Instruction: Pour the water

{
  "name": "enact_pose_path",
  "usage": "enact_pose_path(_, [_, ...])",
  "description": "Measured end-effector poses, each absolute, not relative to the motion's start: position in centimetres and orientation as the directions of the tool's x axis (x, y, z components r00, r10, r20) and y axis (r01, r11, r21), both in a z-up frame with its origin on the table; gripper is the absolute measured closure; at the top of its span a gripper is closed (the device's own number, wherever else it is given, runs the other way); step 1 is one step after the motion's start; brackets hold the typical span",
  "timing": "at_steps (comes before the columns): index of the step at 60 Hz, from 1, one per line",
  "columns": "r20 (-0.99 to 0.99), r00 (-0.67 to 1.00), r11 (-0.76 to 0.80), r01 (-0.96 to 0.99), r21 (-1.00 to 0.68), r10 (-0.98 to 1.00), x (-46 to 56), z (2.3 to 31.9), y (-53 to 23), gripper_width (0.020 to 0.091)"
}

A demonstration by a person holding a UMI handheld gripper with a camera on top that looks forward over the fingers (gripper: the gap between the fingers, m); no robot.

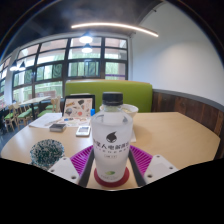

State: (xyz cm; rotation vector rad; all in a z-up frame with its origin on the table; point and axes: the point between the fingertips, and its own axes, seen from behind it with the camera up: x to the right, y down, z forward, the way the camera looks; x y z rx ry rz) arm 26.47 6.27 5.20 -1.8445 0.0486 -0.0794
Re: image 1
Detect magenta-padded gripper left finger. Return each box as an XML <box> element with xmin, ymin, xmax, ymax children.
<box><xmin>47</xmin><ymin>144</ymin><xmax>96</xmax><ymax>189</ymax></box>

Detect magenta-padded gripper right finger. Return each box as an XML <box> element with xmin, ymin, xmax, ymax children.
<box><xmin>127</xmin><ymin>144</ymin><xmax>180</xmax><ymax>188</ymax></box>

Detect clear black-capped water bottle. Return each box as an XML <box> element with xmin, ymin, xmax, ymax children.
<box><xmin>90</xmin><ymin>91</ymin><xmax>135</xmax><ymax>184</ymax></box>

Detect green speckled ceramic mug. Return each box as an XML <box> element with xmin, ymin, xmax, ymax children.
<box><xmin>28</xmin><ymin>138</ymin><xmax>66</xmax><ymax>171</ymax></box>

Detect small dark box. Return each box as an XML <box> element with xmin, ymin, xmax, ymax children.
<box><xmin>48</xmin><ymin>122</ymin><xmax>68</xmax><ymax>133</ymax></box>

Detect white paper sheets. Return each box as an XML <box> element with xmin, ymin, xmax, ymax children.
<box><xmin>27</xmin><ymin>112</ymin><xmax>64</xmax><ymax>130</ymax></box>

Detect white ceramic bowl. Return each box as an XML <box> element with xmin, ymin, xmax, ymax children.
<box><xmin>98</xmin><ymin>103</ymin><xmax>140</xmax><ymax>119</ymax></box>

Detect wooden chairs with green seats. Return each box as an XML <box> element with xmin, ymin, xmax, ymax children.
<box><xmin>2</xmin><ymin>96</ymin><xmax>63</xmax><ymax>133</ymax></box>

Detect green upholstered booth backrest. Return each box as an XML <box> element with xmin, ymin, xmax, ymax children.
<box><xmin>63</xmin><ymin>78</ymin><xmax>154</xmax><ymax>114</ymax></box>

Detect light wooden dining table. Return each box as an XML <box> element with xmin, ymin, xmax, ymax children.
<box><xmin>17</xmin><ymin>95</ymin><xmax>53</xmax><ymax>120</ymax></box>

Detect black pendant lamps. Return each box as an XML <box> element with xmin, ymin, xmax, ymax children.
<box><xmin>8</xmin><ymin>31</ymin><xmax>95</xmax><ymax>72</ymax></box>

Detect curved linear ceiling light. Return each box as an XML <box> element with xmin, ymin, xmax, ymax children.
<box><xmin>70</xmin><ymin>21</ymin><xmax>160</xmax><ymax>38</ymax></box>

